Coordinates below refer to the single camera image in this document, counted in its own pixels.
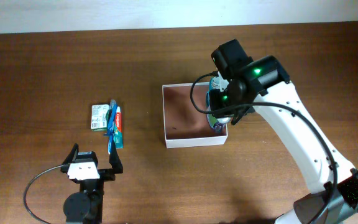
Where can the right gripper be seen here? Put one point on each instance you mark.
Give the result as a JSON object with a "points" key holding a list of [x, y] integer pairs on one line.
{"points": [[218, 104]]}

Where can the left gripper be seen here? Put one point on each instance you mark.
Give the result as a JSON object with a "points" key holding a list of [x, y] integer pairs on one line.
{"points": [[110, 174]]}

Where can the blue mouthwash bottle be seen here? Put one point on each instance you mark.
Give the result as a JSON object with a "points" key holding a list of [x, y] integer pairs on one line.
{"points": [[217, 83]]}

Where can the clear pump soap bottle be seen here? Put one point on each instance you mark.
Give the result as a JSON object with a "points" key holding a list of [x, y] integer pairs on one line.
{"points": [[217, 124]]}

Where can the blue toothbrush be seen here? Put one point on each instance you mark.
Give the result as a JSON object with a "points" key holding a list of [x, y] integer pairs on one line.
{"points": [[110, 127]]}

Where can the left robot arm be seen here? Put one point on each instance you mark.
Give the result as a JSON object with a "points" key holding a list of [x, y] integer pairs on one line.
{"points": [[86, 205]]}

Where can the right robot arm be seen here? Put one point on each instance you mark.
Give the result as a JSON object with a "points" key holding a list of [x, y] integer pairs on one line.
{"points": [[263, 86]]}

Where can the green white soap box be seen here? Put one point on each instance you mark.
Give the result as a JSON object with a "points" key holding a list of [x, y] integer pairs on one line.
{"points": [[99, 117]]}

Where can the Colgate toothpaste tube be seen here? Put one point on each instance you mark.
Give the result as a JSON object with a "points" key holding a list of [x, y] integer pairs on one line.
{"points": [[117, 134]]}

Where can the white cardboard box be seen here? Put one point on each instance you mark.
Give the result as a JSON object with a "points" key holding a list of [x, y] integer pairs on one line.
{"points": [[183, 125]]}

